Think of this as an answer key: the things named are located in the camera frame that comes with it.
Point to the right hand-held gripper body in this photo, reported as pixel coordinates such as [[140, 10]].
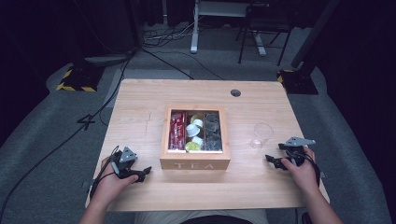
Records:
[[297, 142]]

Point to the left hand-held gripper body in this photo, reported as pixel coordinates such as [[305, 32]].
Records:
[[127, 154]]

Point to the wooden tea box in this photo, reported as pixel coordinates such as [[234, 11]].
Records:
[[195, 162]]

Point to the person's right hand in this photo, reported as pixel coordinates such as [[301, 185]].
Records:
[[305, 177]]

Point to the person's left hand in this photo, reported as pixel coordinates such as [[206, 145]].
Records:
[[112, 185]]

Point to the clear plastic cup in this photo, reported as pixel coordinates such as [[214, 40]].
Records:
[[262, 133]]

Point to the grey tape strip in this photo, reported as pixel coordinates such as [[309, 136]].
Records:
[[87, 183], [323, 174]]

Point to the bundle of red tea sachets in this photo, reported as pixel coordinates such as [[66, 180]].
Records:
[[176, 130]]

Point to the green lidded capsule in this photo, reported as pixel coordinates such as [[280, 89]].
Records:
[[192, 147]]

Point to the hazard striped black stand base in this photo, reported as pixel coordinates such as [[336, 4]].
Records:
[[297, 82], [80, 77]]

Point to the small white capsule cup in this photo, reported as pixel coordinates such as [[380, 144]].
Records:
[[198, 123], [198, 140]]

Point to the large white capsule cup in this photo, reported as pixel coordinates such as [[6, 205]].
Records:
[[192, 130]]

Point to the pile of dark tea packets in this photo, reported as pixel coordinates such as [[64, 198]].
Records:
[[213, 133]]

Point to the green capsule cup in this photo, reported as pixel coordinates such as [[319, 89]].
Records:
[[194, 118]]

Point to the slanted black pole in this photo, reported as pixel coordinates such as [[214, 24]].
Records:
[[314, 34]]

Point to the black chair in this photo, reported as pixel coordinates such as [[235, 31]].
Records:
[[264, 23]]

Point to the upright black column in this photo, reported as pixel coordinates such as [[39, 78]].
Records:
[[134, 25]]

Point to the white desk frame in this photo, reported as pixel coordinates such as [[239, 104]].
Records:
[[195, 34]]

